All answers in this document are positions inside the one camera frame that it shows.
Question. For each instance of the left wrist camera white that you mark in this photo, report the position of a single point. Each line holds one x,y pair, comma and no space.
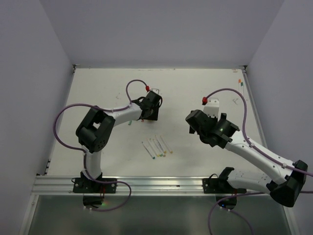
157,91

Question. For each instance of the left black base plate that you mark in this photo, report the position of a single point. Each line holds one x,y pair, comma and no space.
84,185

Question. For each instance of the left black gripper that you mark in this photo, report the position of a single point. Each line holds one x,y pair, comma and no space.
154,116

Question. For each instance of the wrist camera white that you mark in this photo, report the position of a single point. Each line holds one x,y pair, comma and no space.
211,107
157,91

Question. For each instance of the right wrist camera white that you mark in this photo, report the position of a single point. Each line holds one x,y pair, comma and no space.
211,107

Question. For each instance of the orange cap marker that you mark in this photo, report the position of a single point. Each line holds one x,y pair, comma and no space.
239,81

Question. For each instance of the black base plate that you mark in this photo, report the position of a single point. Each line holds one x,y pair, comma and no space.
217,186
84,185

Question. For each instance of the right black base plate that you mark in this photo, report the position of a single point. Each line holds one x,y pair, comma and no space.
217,186

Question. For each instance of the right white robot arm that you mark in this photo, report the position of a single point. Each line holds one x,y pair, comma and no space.
280,178

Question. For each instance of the dark green cap marker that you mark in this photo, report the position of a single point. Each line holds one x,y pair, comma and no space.
242,89

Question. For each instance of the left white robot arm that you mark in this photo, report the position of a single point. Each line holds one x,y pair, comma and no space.
94,132

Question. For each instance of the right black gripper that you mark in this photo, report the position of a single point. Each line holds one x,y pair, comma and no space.
191,129

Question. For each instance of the light green cap marker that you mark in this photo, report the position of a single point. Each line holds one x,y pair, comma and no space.
153,144

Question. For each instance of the teal green marker pen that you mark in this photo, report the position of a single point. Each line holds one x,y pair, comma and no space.
146,148

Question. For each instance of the aluminium rail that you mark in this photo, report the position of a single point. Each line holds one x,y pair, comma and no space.
140,186

